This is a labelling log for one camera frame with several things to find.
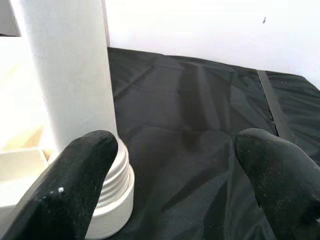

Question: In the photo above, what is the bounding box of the black table cloth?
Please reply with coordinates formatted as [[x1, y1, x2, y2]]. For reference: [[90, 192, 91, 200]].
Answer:
[[107, 46, 320, 240]]

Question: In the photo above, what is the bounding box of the white plastic table top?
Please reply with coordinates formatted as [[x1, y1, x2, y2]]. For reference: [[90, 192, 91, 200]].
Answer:
[[0, 34, 58, 208]]

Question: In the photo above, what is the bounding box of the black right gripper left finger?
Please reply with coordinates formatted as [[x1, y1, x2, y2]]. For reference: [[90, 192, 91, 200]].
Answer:
[[0, 129, 119, 240]]

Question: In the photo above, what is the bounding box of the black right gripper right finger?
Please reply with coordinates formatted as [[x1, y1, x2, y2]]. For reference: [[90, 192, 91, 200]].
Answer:
[[234, 127, 320, 240]]

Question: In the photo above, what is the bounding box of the white tapered table leg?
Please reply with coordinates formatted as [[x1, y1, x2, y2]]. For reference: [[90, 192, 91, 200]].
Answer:
[[8, 0, 136, 240]]

